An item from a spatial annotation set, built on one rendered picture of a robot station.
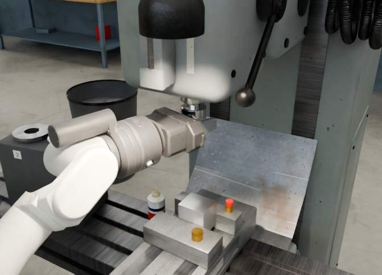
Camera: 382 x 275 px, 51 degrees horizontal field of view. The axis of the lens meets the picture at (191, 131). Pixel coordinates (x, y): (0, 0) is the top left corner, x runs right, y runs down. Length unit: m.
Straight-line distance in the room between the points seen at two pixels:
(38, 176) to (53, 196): 0.47
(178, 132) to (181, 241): 0.23
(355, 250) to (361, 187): 0.69
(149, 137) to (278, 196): 0.54
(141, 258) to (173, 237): 0.07
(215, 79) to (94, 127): 0.19
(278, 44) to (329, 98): 0.32
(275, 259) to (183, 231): 0.23
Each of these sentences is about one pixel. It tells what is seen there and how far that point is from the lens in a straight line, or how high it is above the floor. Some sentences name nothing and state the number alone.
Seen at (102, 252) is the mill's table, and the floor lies 0.92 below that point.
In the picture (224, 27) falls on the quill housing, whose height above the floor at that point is 1.43.
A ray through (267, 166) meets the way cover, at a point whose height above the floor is 0.99.
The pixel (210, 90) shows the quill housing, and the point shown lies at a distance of 0.60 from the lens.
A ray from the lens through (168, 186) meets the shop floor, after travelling 2.83.
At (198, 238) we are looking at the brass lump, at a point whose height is 1.04.
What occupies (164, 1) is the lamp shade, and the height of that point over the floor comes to 1.48.
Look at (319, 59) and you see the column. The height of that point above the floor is 1.28.
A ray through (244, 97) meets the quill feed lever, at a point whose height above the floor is 1.33.
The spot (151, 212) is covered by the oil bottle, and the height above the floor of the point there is 0.97.
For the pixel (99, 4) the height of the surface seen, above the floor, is 0.82.
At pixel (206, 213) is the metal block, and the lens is 0.81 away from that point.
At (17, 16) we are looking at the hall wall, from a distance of 7.88.
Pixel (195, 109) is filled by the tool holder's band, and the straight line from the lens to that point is 0.71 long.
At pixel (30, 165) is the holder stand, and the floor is 1.06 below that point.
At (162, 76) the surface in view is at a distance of 0.59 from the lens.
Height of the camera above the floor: 1.54
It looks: 25 degrees down
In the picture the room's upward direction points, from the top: straight up
